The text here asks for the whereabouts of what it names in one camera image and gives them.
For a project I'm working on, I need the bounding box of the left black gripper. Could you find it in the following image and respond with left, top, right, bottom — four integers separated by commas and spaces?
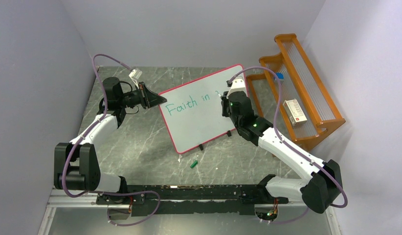
119, 82, 167, 110

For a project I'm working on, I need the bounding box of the pink-framed whiteboard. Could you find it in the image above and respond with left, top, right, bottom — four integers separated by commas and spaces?
159, 64, 244, 154

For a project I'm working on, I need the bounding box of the green marker cap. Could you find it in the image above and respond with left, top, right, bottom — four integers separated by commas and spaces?
190, 161, 198, 168

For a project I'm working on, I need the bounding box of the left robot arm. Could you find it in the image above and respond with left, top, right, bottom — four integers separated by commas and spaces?
54, 77, 167, 204

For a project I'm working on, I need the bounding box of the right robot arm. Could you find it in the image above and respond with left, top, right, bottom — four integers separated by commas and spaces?
221, 91, 344, 213

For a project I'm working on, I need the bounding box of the blue eraser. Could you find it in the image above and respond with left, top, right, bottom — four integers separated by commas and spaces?
276, 72, 284, 81

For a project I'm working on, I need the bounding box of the orange wooden tiered rack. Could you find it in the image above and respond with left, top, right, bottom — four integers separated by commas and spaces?
259, 33, 345, 151

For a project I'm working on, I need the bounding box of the white red box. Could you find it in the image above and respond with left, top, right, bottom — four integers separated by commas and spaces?
283, 99, 308, 126

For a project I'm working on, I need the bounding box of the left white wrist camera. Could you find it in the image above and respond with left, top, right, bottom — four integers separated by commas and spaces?
129, 69, 142, 88

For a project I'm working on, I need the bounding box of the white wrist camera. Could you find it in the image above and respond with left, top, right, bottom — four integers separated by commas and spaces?
226, 77, 247, 97
129, 69, 142, 88

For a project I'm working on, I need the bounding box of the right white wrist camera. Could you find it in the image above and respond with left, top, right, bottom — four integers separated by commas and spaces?
226, 77, 247, 97

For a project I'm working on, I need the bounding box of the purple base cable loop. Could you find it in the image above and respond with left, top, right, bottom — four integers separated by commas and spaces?
100, 190, 161, 227

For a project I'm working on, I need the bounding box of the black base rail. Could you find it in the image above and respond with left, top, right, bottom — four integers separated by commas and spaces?
96, 185, 289, 216

